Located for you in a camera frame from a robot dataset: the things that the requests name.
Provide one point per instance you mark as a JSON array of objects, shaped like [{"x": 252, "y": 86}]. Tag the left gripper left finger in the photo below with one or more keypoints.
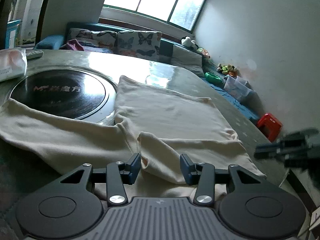
[{"x": 115, "y": 176}]

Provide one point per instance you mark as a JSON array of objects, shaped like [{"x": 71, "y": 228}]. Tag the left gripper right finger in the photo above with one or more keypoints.
[{"x": 204, "y": 176}]

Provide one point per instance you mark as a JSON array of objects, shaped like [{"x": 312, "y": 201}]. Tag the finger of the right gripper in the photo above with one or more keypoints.
[
  {"x": 300, "y": 136},
  {"x": 303, "y": 156}
]

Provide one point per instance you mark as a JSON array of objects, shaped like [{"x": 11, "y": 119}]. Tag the cream sweater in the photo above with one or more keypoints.
[{"x": 158, "y": 123}]

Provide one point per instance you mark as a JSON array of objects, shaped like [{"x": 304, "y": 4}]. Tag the red plastic stool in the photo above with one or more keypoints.
[{"x": 270, "y": 126}]

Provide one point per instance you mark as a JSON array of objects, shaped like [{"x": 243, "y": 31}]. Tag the clear plastic storage box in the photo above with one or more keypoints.
[{"x": 238, "y": 88}]

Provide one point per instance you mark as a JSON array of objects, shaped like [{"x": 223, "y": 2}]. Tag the black round induction cooktop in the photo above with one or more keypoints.
[{"x": 67, "y": 93}]

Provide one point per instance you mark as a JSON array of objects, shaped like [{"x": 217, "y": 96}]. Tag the green yellow plush toys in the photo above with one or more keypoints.
[{"x": 229, "y": 69}]

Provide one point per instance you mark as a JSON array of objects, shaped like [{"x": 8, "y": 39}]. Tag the green bowl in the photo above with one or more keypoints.
[{"x": 213, "y": 79}]

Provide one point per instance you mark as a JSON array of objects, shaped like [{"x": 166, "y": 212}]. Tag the grey cushion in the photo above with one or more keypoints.
[{"x": 187, "y": 59}]

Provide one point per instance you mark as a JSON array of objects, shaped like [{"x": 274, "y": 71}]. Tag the orange green plush toy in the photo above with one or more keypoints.
[{"x": 204, "y": 53}]

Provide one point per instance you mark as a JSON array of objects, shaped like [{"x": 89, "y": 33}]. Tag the butterfly pillow upright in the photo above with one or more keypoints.
[{"x": 140, "y": 44}]

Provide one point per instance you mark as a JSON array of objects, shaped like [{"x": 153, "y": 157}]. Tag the panda plush toy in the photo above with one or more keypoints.
[{"x": 187, "y": 42}]

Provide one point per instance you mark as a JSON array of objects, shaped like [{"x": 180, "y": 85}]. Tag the butterfly pillow lying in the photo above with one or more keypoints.
[{"x": 97, "y": 39}]

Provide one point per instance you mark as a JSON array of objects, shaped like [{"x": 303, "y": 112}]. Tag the pink garment on sofa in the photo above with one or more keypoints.
[{"x": 73, "y": 45}]

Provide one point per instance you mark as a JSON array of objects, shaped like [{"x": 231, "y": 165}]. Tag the blue sofa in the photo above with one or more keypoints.
[{"x": 165, "y": 54}]

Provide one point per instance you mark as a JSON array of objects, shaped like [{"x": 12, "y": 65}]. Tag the grey remote control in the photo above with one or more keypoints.
[{"x": 33, "y": 54}]

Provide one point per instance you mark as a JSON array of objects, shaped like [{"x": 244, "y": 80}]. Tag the tissue pack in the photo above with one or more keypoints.
[{"x": 13, "y": 63}]

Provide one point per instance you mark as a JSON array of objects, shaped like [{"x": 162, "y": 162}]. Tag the blue white cabinet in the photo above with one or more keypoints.
[{"x": 12, "y": 33}]

